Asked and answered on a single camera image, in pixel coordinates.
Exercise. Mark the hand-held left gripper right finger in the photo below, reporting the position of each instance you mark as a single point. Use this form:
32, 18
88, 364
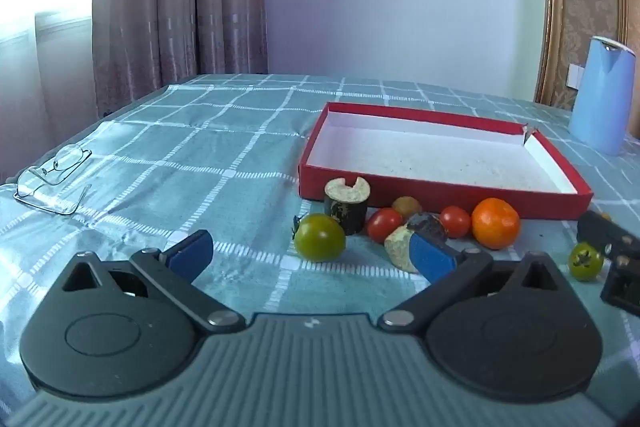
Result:
430, 257

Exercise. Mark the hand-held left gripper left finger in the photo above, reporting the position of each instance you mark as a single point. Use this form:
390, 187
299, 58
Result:
192, 252

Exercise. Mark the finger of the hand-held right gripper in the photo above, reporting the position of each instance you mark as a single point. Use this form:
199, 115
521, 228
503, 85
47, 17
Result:
600, 229
622, 282

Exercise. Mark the eggplant piece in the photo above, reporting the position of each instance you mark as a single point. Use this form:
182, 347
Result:
399, 247
345, 207

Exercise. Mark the small green tomato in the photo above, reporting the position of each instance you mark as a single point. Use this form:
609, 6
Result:
585, 263

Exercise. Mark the red cherry tomato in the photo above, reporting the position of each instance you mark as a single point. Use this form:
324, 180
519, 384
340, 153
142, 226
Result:
384, 223
455, 221

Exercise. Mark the orange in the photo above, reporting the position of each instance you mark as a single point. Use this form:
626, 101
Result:
496, 223

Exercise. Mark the red cardboard box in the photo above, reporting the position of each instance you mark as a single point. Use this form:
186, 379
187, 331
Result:
425, 147

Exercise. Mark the large green tomato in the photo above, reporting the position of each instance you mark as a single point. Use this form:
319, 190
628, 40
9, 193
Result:
320, 239

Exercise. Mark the small yellow-brown fruit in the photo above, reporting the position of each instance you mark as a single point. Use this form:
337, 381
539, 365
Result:
406, 205

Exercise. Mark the teal checked tablecloth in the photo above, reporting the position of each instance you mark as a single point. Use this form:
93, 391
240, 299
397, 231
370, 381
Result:
200, 147

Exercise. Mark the light blue kettle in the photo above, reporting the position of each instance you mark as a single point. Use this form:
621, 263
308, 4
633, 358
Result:
600, 107

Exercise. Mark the white sheer curtain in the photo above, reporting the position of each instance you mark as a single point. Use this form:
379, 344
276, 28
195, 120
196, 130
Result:
50, 82

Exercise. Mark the pink patterned curtain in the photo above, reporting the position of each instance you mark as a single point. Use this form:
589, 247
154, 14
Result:
180, 7

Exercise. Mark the white light switch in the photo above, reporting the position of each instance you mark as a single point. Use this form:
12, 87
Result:
575, 76

